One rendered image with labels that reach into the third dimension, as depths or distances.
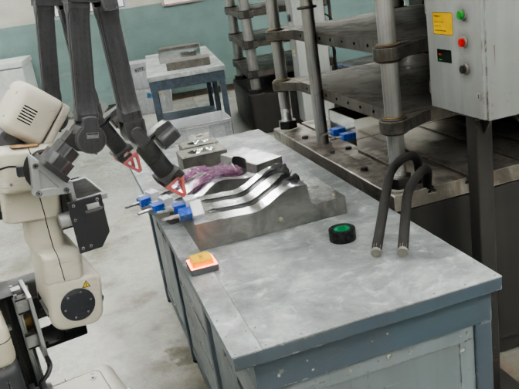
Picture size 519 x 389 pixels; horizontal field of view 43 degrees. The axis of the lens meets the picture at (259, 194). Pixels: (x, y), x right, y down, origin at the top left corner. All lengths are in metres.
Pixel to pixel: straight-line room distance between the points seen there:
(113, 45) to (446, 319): 1.11
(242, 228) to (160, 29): 7.26
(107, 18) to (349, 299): 0.95
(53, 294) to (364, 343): 0.94
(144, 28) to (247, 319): 7.75
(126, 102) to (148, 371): 1.53
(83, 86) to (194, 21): 7.44
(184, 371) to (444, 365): 1.47
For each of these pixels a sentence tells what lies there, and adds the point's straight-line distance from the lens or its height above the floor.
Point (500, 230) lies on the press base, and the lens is 2.65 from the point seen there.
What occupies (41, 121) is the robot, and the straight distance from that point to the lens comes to 1.95.
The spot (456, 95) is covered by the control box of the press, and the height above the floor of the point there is 1.13.
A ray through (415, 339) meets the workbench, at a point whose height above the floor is 0.68.
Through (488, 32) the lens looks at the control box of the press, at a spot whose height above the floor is 1.33.
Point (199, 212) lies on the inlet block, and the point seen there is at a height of 0.91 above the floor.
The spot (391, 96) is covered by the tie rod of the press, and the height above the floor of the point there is 1.12.
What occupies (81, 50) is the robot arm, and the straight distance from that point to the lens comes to 1.82.
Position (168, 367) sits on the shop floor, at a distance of 3.06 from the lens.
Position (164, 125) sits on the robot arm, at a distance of 1.91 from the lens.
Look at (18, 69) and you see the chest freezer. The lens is 8.52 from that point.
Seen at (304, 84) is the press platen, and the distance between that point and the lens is 3.23.
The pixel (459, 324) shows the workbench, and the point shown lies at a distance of 1.77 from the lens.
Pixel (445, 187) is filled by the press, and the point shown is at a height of 0.77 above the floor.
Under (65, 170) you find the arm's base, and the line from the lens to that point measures 1.84.
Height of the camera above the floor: 1.61
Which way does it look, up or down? 19 degrees down
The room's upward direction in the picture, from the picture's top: 9 degrees counter-clockwise
